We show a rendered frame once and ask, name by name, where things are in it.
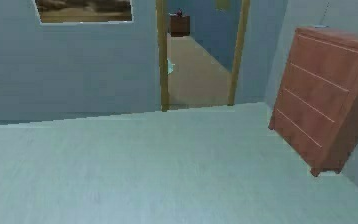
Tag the yellow wooden door frame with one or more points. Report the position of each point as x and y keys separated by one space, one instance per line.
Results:
x=162 y=53

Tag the dark brown small cabinet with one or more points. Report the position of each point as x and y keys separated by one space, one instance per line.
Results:
x=179 y=25

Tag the brown framed wall picture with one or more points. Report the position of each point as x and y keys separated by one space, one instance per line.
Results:
x=83 y=10

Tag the yellow framed wall picture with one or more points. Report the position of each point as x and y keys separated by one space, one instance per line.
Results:
x=222 y=4

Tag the reddish wooden chest of drawers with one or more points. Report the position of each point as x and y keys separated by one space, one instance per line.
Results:
x=320 y=96

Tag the small dark red object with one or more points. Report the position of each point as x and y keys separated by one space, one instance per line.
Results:
x=179 y=13

